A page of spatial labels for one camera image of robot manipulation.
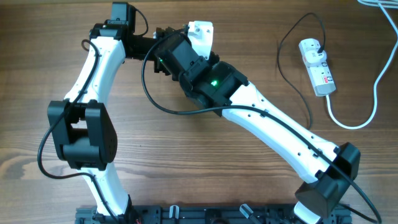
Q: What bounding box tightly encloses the black USB charger cable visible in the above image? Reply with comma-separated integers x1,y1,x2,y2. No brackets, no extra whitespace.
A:
276,12,326,131

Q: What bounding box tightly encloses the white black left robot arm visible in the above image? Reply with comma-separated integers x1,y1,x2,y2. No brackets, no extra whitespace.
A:
37,2,153,223

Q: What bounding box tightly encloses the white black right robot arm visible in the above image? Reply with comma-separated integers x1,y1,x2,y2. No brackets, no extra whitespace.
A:
151,30,360,223

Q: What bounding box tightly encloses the white charger plug adapter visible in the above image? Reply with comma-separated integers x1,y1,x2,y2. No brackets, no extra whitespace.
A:
303,50,327,67

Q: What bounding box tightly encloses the white power strip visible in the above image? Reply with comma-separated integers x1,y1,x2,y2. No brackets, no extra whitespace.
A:
298,39,336,96

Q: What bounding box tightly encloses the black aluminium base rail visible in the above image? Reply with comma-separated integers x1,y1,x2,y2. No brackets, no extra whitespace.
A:
75,204,353,224

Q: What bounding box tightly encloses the white cables top right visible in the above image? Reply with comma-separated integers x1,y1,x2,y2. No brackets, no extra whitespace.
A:
357,0,398,9

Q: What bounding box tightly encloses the white power strip cord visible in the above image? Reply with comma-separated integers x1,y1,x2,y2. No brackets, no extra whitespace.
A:
325,2,398,131

